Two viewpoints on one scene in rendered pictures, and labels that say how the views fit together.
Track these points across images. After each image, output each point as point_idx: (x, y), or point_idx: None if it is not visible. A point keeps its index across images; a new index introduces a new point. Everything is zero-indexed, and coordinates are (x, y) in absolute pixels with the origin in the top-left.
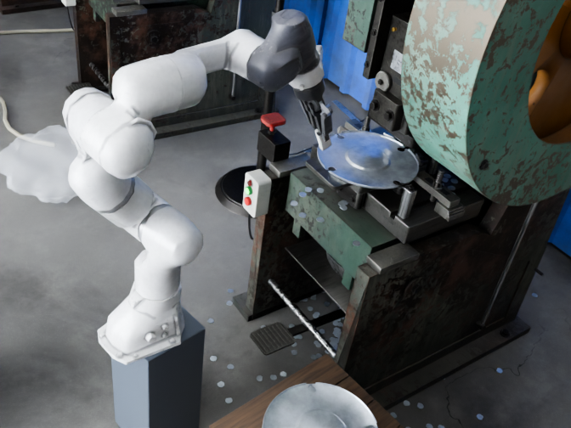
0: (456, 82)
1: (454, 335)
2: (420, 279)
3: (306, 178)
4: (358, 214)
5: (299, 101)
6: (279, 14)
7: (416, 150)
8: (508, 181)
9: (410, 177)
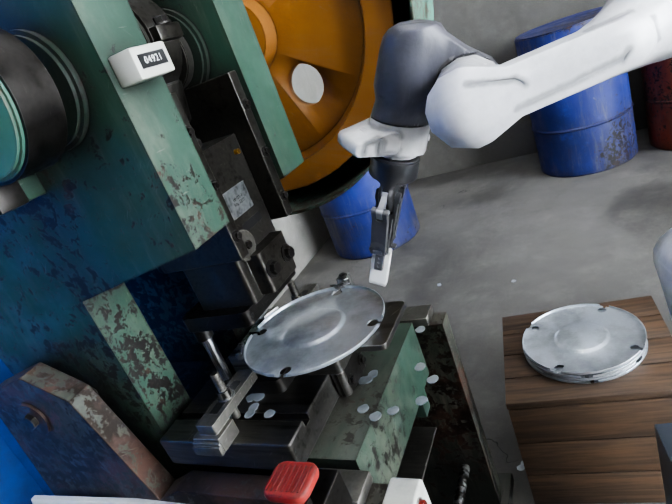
0: None
1: None
2: None
3: (352, 437)
4: (369, 360)
5: (387, 223)
6: (418, 22)
7: (208, 382)
8: None
9: (316, 295)
